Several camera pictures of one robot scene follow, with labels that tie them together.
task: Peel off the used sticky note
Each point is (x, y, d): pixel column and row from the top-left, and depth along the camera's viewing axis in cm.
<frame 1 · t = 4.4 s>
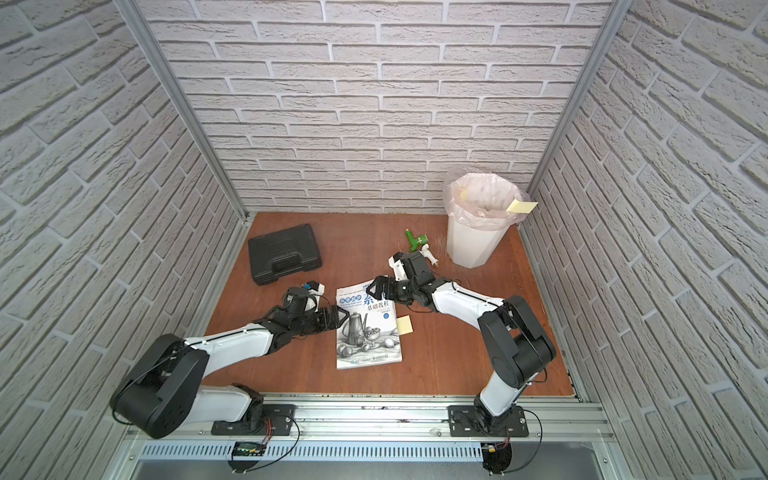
left hand: (334, 309, 90), fingers open
right hand: (380, 291, 89), fingers open
white trash bin: (472, 247, 96), point 13 cm above the table
yellow note on bin: (521, 207, 89), point 27 cm above the table
black plastic tool case: (284, 253, 101), point 7 cm above the table
drawing instruction book: (369, 336, 87), point 3 cm above the table
yellow sticky note lower: (404, 325, 89), point 3 cm above the table

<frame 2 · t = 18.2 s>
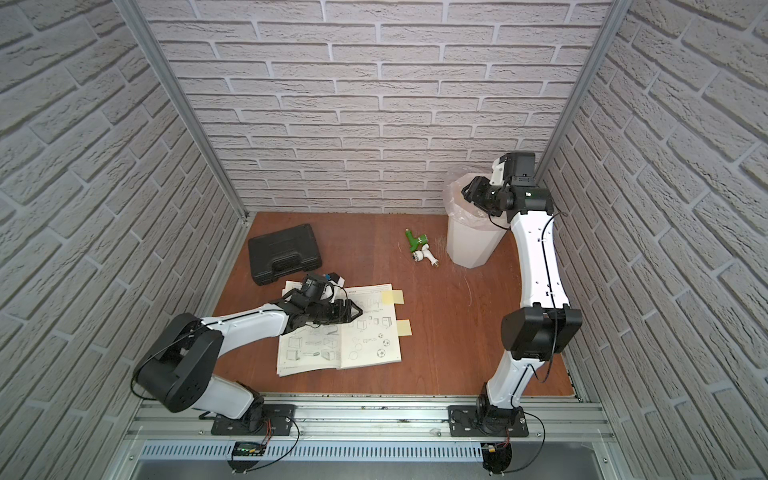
left hand: (349, 305, 89), fingers open
right hand: (473, 192, 79), fingers open
drawing instruction book: (370, 338, 87), point 2 cm above the table
yellow sticky note upper: (392, 297, 97), point 2 cm above the table
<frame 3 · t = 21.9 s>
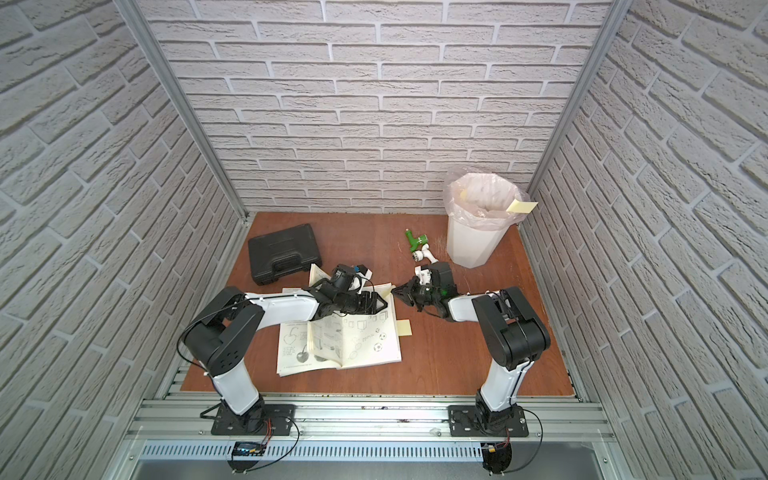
left hand: (373, 296, 92), fingers open
right hand: (394, 289, 91), fingers closed
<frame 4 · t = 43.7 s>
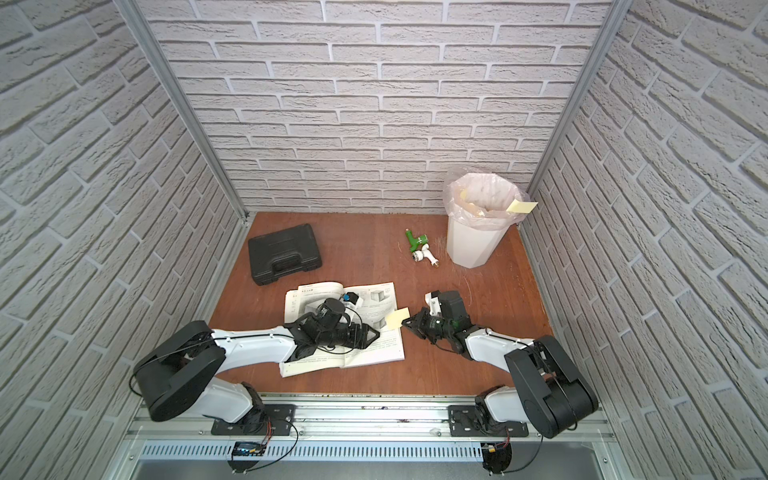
left hand: (367, 325, 86), fingers open
right hand: (404, 322, 86), fingers closed
yellow sticky note lower: (395, 318, 89), point 5 cm above the table
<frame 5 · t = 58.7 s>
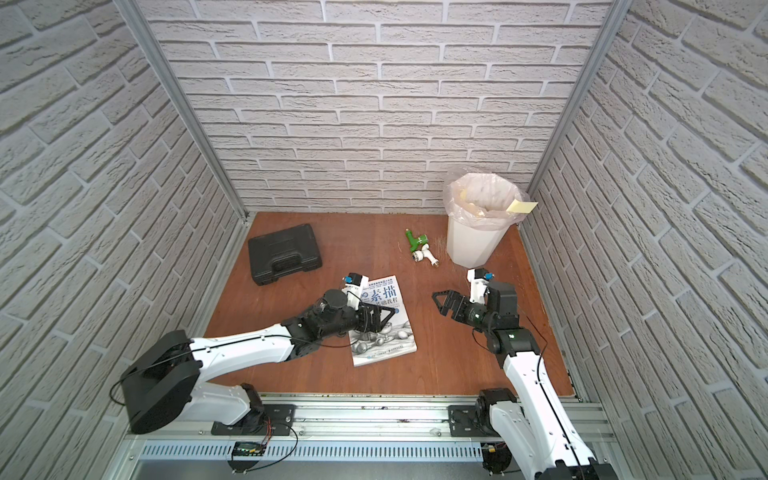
left hand: (379, 298, 81), fingers open
right hand: (447, 299, 79), fingers open
drawing instruction book: (395, 337, 87), point 3 cm above the table
